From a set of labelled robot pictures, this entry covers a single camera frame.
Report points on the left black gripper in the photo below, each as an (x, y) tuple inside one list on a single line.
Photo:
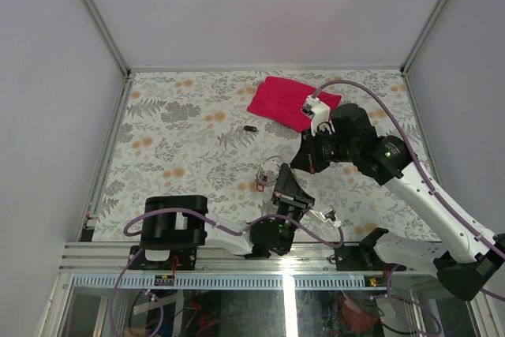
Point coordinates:
[(293, 196)]

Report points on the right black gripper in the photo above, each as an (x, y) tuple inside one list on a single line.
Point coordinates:
[(306, 159)]

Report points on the large metal keyring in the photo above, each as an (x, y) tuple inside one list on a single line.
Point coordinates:
[(272, 165)]

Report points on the bunch of tagged keys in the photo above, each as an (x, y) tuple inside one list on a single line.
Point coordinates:
[(263, 180)]

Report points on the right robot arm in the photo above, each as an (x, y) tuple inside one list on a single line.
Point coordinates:
[(467, 253)]

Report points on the magenta cloth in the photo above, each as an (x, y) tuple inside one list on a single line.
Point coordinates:
[(280, 100)]

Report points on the black key tag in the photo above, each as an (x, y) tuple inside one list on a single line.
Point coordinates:
[(250, 128)]

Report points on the floral table mat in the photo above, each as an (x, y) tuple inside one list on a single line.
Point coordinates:
[(182, 134)]

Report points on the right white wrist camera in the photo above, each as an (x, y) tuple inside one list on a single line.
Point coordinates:
[(319, 114)]

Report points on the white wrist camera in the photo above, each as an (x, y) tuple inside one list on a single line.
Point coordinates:
[(325, 214), (319, 114)]

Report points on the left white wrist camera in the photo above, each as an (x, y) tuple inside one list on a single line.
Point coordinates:
[(325, 214)]

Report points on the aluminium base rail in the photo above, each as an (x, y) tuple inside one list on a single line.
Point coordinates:
[(108, 257)]

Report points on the white slotted cable duct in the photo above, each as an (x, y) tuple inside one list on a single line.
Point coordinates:
[(192, 281)]

